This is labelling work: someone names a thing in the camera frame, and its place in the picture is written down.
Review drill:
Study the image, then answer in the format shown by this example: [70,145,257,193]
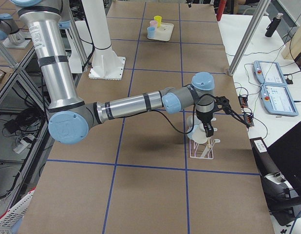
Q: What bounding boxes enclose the black water bottle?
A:
[265,13,283,38]

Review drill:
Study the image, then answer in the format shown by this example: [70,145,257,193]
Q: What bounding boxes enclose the yellow plastic cup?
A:
[153,15,162,27]

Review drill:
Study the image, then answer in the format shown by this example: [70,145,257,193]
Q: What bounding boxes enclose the black laptop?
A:
[250,121,301,195]

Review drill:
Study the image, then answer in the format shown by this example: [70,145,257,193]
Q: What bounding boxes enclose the grey plastic cup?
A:
[186,115,201,127]

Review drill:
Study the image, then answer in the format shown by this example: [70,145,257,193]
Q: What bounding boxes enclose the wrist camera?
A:
[214,96,231,115]

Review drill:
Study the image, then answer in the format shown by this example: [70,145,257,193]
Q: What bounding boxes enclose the white wire cup rack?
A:
[187,123,221,159]

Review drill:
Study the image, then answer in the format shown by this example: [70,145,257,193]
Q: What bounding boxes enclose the cream plastic cup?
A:
[191,128,207,144]

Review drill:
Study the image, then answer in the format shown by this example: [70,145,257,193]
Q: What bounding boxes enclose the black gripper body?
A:
[196,109,213,124]

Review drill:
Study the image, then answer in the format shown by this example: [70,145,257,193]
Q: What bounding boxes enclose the lower teach pendant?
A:
[260,83,299,117]

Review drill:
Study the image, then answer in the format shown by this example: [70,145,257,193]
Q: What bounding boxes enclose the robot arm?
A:
[14,0,216,144]

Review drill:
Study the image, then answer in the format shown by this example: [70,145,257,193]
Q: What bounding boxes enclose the aluminium frame post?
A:
[227,0,271,76]

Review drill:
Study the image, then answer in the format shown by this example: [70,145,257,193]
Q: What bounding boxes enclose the pink plastic cup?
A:
[150,20,158,28]

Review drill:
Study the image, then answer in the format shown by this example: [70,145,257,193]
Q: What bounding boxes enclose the white perforated basket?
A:
[0,188,36,234]

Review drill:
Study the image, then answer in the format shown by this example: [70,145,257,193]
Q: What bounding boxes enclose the teach pendant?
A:
[253,60,286,84]
[260,83,299,117]

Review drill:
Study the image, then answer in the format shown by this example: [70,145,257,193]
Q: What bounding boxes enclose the white camera pillar base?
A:
[82,0,126,80]

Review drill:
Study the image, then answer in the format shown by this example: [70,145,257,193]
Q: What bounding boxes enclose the cream plastic tray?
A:
[151,22,174,42]

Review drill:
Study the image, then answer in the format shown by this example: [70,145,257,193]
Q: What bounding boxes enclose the upper teach pendant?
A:
[253,60,286,84]

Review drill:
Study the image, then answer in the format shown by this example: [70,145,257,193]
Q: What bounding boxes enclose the light blue plastic cup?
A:
[187,125,199,140]

